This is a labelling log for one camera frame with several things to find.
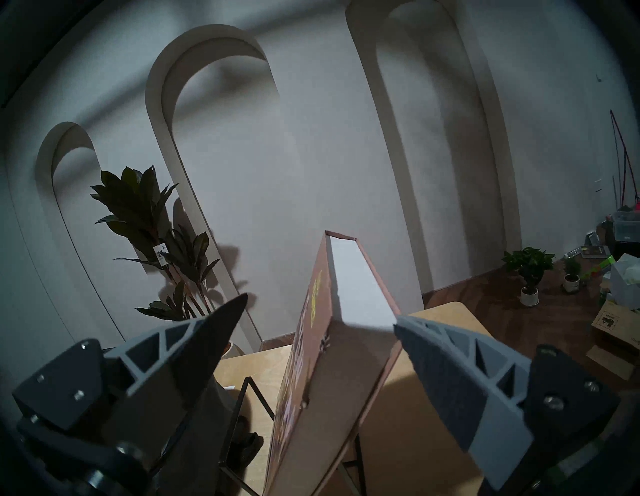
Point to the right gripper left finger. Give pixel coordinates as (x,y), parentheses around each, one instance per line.
(165,360)

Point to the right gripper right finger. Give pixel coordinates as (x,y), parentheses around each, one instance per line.
(475,390)

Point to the brown hardcover book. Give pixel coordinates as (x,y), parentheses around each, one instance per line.
(340,380)

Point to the bushy small potted plant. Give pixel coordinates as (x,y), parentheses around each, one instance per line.
(530,262)

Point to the tiny potted plant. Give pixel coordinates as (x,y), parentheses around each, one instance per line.
(571,275)

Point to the tall leafy potted plant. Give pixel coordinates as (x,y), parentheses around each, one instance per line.
(140,210)

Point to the brown cardboard box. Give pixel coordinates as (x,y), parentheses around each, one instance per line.
(617,325)

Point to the green yellow toy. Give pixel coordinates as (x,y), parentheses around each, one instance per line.
(600,265)

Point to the open white box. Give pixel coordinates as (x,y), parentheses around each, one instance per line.
(627,282)

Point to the clear plastic storage bin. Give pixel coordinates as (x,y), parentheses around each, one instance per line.
(627,227)

